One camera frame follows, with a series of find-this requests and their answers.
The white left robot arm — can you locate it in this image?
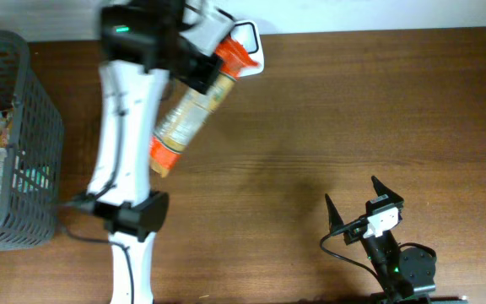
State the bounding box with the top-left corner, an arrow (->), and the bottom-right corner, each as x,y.
83,1 -> 235,303

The black camera cable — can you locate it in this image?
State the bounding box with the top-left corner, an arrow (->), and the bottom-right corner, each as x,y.
319,217 -> 386,292

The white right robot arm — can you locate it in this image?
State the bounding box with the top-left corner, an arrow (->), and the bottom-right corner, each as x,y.
319,176 -> 437,303

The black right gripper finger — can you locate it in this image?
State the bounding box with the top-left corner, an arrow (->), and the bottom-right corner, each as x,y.
371,176 -> 404,203
325,193 -> 344,233

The white barcode scanner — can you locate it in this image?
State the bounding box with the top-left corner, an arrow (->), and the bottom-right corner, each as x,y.
230,19 -> 265,77

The orange spaghetti package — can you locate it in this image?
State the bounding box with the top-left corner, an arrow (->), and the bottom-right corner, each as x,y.
149,38 -> 262,177

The grey plastic basket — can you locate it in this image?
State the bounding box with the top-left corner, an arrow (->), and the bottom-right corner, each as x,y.
0,30 -> 64,252

